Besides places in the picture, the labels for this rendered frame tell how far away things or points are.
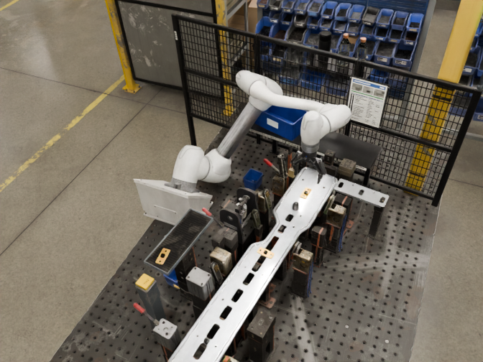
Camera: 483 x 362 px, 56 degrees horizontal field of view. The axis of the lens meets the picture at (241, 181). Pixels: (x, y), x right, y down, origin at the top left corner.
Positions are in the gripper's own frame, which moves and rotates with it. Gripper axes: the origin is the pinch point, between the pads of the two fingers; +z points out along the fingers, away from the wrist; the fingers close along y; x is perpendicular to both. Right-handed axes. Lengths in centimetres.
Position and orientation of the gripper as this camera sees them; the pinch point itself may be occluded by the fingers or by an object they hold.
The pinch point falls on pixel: (307, 176)
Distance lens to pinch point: 249.0
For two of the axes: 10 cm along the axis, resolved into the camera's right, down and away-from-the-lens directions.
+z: 0.4, 7.0, 7.1
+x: -5.1, 6.2, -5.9
